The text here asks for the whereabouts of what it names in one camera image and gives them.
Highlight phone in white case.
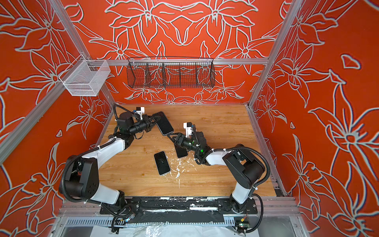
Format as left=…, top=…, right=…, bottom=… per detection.
left=154, top=151, right=171, bottom=175

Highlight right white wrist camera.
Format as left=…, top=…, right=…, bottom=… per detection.
left=183, top=122, right=193, bottom=138

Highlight phone in pink case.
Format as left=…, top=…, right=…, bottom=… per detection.
left=175, top=141, right=188, bottom=158

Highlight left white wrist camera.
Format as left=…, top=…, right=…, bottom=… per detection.
left=133, top=107, right=145, bottom=121

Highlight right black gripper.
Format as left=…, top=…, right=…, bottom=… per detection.
left=167, top=133, right=201, bottom=155

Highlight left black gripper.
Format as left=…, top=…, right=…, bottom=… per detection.
left=129, top=116, right=160, bottom=136

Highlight black wire basket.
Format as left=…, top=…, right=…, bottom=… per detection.
left=126, top=57, right=216, bottom=89

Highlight phone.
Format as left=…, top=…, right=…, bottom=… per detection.
left=154, top=151, right=171, bottom=175
left=154, top=112, right=174, bottom=136
left=175, top=141, right=188, bottom=158

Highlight clear plastic bin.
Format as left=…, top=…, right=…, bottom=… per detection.
left=59, top=60, right=111, bottom=97

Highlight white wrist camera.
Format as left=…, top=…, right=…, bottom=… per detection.
left=133, top=107, right=145, bottom=121
left=183, top=122, right=193, bottom=138

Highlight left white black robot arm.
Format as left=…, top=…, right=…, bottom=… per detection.
left=59, top=104, right=162, bottom=205

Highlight small green circuit board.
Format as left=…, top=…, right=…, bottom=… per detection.
left=235, top=217, right=250, bottom=233

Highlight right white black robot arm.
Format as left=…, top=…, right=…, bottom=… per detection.
left=167, top=131, right=270, bottom=214

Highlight aluminium frame rails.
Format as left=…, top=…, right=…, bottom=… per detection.
left=1, top=1, right=293, bottom=237

